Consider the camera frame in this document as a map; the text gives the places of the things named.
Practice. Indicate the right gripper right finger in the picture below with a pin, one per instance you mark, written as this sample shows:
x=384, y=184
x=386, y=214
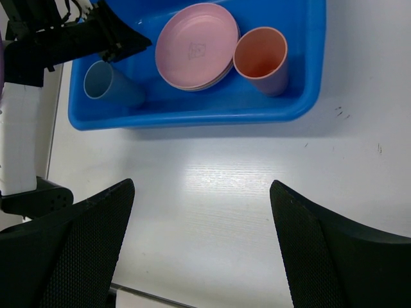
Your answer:
x=333, y=261

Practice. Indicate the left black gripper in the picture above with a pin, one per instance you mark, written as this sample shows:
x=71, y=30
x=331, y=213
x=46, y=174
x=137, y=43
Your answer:
x=32, y=46

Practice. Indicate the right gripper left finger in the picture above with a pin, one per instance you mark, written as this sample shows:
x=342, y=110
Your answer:
x=65, y=253

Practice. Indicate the blue plastic cup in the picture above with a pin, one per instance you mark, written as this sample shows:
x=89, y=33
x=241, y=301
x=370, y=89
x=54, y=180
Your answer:
x=104, y=82

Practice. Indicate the pink plastic plate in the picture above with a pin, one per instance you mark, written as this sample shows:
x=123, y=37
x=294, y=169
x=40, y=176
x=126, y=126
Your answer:
x=167, y=48

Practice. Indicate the orange plastic cup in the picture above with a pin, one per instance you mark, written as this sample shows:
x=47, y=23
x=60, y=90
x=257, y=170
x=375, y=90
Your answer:
x=261, y=57

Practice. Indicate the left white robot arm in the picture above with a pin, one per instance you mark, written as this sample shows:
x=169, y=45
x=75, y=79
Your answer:
x=20, y=105

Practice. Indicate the blue plastic bin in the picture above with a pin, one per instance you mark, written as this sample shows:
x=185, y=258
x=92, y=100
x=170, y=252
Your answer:
x=232, y=100

